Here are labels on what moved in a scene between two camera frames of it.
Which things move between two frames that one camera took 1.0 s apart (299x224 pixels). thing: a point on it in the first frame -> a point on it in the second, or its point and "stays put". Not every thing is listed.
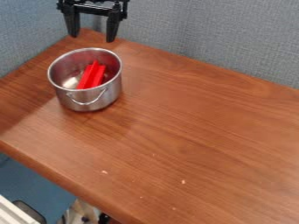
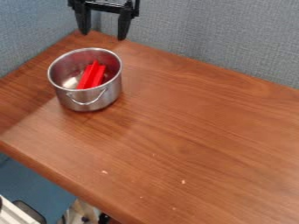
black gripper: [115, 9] -> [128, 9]
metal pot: [62, 72] stays put
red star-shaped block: [90, 76] stays put
